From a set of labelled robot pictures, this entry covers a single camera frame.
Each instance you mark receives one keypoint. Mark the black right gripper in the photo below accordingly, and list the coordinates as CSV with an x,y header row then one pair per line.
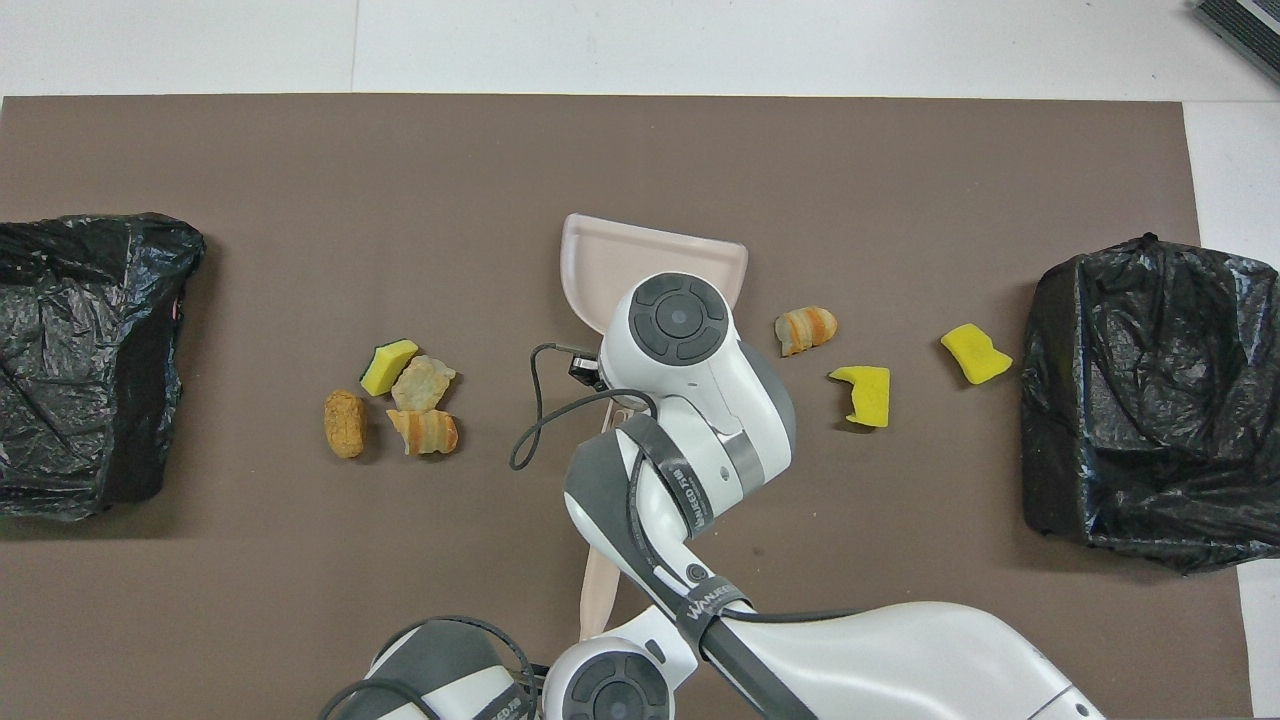
x,y
586,369

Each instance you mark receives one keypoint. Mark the beige plastic dustpan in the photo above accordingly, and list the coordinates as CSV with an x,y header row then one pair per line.
x,y
605,260

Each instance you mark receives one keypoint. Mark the pale toy pastry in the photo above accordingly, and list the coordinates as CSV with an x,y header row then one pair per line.
x,y
420,382

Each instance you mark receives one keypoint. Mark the striped toy croissant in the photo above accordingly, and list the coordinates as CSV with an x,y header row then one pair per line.
x,y
805,330
425,432

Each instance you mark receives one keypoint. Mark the rectangular yellow green sponge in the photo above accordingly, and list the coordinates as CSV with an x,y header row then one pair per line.
x,y
385,367

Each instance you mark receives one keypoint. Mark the beige brush black bristles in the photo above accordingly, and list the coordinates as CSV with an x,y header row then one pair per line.
x,y
598,600

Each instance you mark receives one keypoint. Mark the brown toy bread loaf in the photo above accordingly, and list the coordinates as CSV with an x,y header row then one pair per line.
x,y
345,424

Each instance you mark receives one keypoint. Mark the notched yellow sponge piece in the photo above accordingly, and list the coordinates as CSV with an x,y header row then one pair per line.
x,y
870,395

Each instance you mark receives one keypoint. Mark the wavy yellow sponge piece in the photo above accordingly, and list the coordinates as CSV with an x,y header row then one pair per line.
x,y
975,355

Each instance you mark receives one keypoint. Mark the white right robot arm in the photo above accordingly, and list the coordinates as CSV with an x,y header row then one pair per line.
x,y
700,400

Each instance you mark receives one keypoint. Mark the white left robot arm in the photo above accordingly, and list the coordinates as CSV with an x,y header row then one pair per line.
x,y
440,670

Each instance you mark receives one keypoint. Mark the black bag lined bin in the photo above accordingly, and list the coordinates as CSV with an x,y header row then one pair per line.
x,y
80,370
1150,400

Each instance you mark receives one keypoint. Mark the brown table mat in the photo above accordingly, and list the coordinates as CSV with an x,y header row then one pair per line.
x,y
300,200

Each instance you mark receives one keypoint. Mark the grey ribbed panel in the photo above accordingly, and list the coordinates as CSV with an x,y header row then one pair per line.
x,y
1250,25

